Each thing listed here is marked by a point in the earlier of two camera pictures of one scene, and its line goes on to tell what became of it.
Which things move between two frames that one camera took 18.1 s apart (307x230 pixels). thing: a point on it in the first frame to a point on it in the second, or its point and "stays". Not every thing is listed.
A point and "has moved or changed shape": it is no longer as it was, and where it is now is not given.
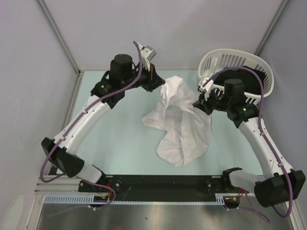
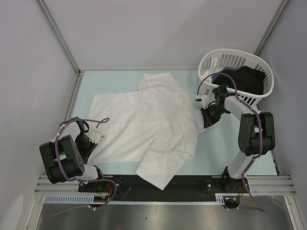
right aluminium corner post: [271, 26] stays
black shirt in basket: [253, 80] stays
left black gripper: [153, 81] to [85, 154]
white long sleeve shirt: [188, 128] has moved or changed shape
